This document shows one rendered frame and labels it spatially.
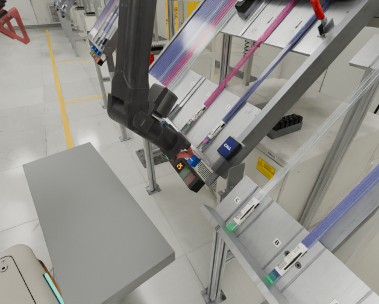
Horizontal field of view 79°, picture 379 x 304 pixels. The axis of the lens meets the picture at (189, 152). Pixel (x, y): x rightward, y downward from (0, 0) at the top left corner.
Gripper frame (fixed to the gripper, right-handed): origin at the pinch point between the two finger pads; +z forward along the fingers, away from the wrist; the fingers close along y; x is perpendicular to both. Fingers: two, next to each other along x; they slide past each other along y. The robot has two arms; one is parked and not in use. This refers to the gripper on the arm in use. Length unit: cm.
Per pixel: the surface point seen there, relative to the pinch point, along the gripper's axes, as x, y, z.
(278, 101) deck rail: -25.4, -10.7, 0.7
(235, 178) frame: -4.1, -15.3, 2.8
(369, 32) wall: -150, 65, 130
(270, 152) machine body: -17.2, -1.3, 30.2
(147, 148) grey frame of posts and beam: 22, 59, 30
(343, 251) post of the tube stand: -8.1, -39.5, 13.1
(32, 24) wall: 100, 870, 5
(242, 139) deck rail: -12.8, -10.5, 0.1
